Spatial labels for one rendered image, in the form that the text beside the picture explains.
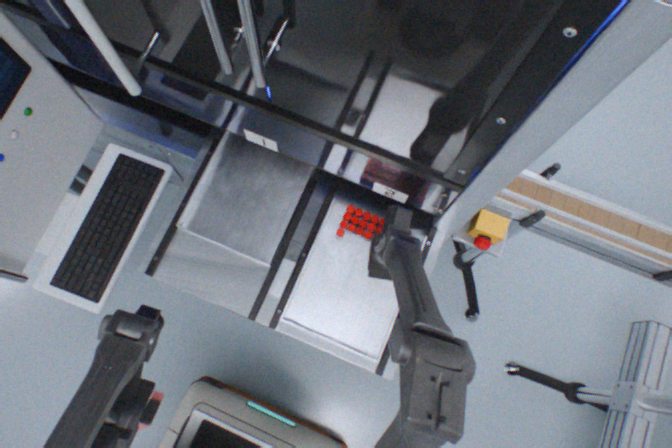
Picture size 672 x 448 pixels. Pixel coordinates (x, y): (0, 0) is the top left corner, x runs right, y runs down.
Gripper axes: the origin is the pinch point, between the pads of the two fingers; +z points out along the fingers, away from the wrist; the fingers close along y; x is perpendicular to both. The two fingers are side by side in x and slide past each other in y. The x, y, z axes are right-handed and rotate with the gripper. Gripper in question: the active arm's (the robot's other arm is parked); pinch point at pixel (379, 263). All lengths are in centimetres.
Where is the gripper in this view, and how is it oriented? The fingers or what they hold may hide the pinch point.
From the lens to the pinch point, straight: 132.6
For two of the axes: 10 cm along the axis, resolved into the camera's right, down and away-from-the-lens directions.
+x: -9.9, -1.5, 0.0
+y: 1.4, -9.6, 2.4
